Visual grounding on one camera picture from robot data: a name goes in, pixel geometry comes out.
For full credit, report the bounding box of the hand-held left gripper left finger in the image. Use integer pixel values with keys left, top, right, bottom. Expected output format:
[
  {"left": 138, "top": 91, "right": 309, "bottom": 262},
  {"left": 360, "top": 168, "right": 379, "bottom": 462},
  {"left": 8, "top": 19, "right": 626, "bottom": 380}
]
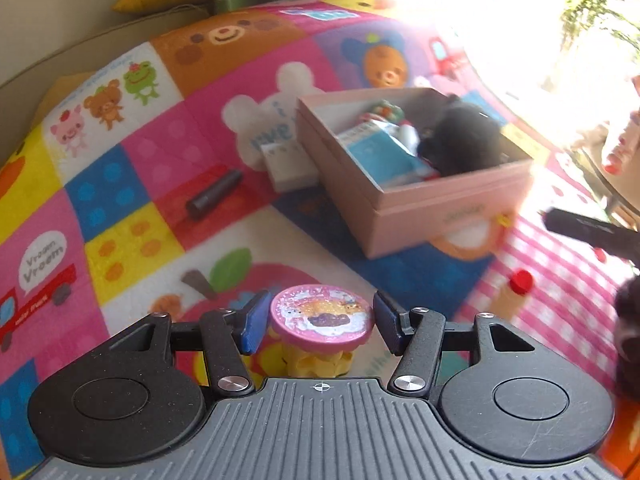
[{"left": 106, "top": 290, "right": 272, "bottom": 397}]

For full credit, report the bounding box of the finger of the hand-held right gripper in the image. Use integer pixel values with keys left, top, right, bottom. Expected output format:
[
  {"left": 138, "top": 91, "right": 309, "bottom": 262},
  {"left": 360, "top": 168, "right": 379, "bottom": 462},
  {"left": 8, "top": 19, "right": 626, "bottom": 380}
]
[{"left": 544, "top": 208, "right": 640, "bottom": 257}]

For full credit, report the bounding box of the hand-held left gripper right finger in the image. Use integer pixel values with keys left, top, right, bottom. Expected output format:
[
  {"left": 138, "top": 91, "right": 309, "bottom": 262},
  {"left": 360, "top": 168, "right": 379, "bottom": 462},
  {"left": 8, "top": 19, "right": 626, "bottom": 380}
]
[{"left": 373, "top": 290, "right": 537, "bottom": 397}]

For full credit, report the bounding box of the pink lid jelly cup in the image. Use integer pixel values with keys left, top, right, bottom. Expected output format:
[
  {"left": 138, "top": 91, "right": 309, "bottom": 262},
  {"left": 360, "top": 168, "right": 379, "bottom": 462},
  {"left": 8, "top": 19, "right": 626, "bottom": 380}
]
[{"left": 269, "top": 284, "right": 376, "bottom": 378}]

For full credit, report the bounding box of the pink cardboard box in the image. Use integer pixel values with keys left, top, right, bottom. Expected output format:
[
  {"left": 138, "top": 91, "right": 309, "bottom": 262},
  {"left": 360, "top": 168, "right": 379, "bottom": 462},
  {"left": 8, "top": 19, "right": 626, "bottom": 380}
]
[{"left": 295, "top": 86, "right": 535, "bottom": 261}]

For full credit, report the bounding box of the dark furry plush toy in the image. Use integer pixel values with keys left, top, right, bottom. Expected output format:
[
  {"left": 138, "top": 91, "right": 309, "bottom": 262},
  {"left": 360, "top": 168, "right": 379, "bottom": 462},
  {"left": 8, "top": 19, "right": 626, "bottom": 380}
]
[{"left": 612, "top": 277, "right": 640, "bottom": 401}]

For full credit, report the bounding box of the black plush toy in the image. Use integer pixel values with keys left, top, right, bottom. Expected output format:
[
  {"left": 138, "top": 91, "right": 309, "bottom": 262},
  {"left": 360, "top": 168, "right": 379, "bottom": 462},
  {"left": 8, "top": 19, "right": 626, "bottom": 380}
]
[{"left": 416, "top": 94, "right": 511, "bottom": 176}]

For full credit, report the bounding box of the blue white plastic packet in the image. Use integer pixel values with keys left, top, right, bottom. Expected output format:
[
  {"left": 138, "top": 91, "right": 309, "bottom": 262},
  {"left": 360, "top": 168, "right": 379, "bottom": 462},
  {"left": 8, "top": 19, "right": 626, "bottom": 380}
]
[{"left": 336, "top": 119, "right": 441, "bottom": 192}]

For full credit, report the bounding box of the pink teal plush toy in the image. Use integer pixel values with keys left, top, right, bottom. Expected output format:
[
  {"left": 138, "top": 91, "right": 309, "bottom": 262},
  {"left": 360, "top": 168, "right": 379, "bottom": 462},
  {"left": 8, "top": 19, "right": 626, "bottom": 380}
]
[{"left": 357, "top": 100, "right": 407, "bottom": 124}]

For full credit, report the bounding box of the red capped small bottle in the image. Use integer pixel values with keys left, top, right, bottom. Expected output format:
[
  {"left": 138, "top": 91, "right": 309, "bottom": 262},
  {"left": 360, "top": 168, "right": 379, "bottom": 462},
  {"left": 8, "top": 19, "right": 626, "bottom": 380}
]
[{"left": 492, "top": 269, "right": 535, "bottom": 321}]

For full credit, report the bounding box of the black cylinder tube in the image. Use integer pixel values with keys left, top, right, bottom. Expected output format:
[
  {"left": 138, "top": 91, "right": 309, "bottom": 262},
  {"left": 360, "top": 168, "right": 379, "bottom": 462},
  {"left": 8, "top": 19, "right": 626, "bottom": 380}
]
[{"left": 186, "top": 169, "right": 243, "bottom": 220}]

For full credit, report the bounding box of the small white box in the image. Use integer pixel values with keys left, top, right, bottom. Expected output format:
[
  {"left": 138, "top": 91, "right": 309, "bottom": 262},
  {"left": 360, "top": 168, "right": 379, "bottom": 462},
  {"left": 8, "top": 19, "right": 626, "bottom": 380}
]
[{"left": 260, "top": 142, "right": 318, "bottom": 193}]

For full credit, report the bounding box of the white red rocket toy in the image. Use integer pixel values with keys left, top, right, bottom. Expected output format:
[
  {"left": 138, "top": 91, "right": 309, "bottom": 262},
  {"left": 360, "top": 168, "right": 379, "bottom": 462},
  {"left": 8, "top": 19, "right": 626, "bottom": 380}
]
[{"left": 399, "top": 122, "right": 442, "bottom": 181}]

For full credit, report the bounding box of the colourful printed blanket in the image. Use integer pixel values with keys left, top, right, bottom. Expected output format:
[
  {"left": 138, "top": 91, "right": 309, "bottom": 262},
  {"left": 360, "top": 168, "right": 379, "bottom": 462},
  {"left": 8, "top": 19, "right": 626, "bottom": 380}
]
[{"left": 0, "top": 0, "right": 640, "bottom": 461}]

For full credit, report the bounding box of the beige sofa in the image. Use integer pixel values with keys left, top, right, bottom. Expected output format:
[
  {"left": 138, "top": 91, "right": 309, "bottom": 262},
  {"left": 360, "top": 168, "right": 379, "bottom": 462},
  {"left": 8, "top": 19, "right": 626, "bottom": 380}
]
[{"left": 0, "top": 0, "right": 221, "bottom": 111}]

